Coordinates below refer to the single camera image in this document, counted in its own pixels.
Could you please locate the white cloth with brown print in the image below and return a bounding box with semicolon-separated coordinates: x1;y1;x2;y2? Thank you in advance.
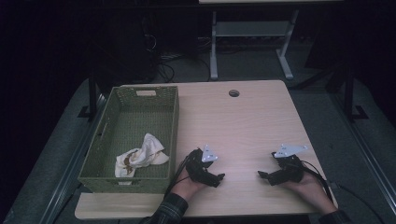
114;133;171;187

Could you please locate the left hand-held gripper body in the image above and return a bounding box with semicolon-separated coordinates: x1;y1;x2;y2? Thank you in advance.
185;144;219;184

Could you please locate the person's left hand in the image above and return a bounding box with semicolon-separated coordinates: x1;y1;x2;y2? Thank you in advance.
171;167;206;202

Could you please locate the green perforated plastic basket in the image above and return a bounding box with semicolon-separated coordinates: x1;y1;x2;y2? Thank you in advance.
78;85;180;194

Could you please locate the white metal frame desk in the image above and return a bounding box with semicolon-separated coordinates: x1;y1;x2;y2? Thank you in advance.
198;0;345;81

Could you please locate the aluminium profile rail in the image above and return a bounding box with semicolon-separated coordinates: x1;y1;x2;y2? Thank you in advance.
330;90;396;216
40;92;106;224

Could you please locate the tangle of floor cables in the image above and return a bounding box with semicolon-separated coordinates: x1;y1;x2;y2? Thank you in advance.
141;15;211;83

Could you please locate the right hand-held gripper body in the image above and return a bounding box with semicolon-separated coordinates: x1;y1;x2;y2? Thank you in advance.
271;143;308;185

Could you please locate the person's right hand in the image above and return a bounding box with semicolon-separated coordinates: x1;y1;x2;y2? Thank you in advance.
284;172;339;215

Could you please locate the right hand-held gripper black cable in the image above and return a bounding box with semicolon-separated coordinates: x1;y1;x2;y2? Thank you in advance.
300;160;386;224

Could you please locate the black metal stand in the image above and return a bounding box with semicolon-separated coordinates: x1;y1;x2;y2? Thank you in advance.
344;62;370;122
78;71;98;119

